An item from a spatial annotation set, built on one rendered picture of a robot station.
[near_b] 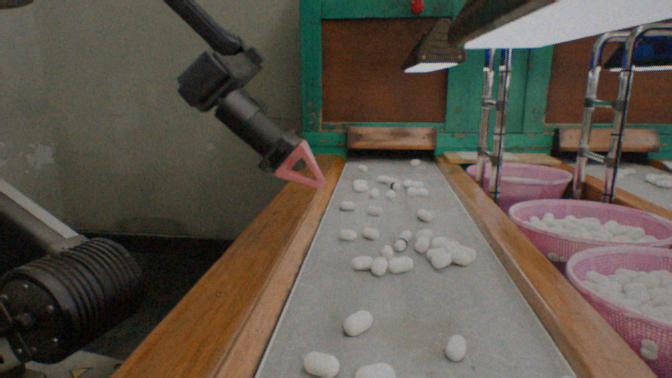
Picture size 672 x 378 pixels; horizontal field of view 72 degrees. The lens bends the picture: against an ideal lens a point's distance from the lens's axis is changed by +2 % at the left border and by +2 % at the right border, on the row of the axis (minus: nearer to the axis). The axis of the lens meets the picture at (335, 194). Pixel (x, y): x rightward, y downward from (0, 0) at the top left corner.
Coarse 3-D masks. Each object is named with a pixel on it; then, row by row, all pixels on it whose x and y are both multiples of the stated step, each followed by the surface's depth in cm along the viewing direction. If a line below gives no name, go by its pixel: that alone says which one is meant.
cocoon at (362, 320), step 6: (360, 312) 51; (366, 312) 51; (348, 318) 50; (354, 318) 50; (360, 318) 50; (366, 318) 50; (372, 318) 51; (348, 324) 49; (354, 324) 49; (360, 324) 49; (366, 324) 50; (348, 330) 49; (354, 330) 49; (360, 330) 49
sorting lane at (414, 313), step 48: (336, 192) 114; (384, 192) 114; (432, 192) 114; (336, 240) 80; (384, 240) 80; (480, 240) 80; (336, 288) 61; (384, 288) 61; (432, 288) 61; (480, 288) 62; (288, 336) 50; (336, 336) 50; (384, 336) 50; (432, 336) 50; (480, 336) 50; (528, 336) 50
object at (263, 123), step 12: (252, 120) 70; (264, 120) 71; (252, 132) 71; (264, 132) 71; (276, 132) 71; (288, 132) 72; (252, 144) 72; (264, 144) 71; (276, 144) 68; (264, 156) 72; (264, 168) 70
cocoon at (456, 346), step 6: (450, 336) 47; (456, 336) 47; (462, 336) 47; (450, 342) 46; (456, 342) 46; (462, 342) 46; (450, 348) 45; (456, 348) 45; (462, 348) 45; (450, 354) 45; (456, 354) 45; (462, 354) 45; (456, 360) 45
